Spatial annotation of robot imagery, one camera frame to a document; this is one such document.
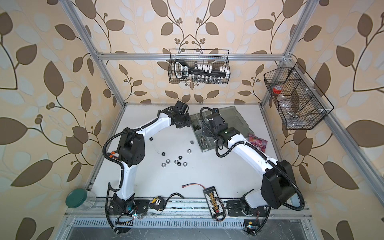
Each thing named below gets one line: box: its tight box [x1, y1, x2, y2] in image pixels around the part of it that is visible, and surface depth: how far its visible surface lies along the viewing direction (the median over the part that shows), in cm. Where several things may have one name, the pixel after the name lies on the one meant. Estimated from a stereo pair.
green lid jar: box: [65, 188, 96, 211], surface depth 70 cm
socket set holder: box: [174, 59, 230, 81], surface depth 85 cm
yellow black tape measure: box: [149, 196, 165, 211], surface depth 75 cm
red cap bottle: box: [272, 85, 283, 95], surface depth 88 cm
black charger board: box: [203, 186, 225, 220], surface depth 77 cm
